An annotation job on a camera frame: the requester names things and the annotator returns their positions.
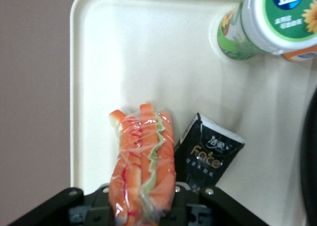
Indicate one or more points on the beige plastic serving tray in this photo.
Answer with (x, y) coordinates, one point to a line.
(148, 50)

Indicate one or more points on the black tissue pack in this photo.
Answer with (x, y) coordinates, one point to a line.
(205, 156)

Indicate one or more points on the orange lid gum bottle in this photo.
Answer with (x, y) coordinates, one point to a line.
(299, 56)

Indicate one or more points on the green lid gum bottle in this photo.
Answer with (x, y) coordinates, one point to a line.
(267, 13)

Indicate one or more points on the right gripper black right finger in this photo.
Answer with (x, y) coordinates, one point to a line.
(223, 211)

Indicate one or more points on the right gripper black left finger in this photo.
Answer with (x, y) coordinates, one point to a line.
(62, 206)

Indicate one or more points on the triangle sandwich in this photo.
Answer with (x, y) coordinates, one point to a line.
(128, 174)

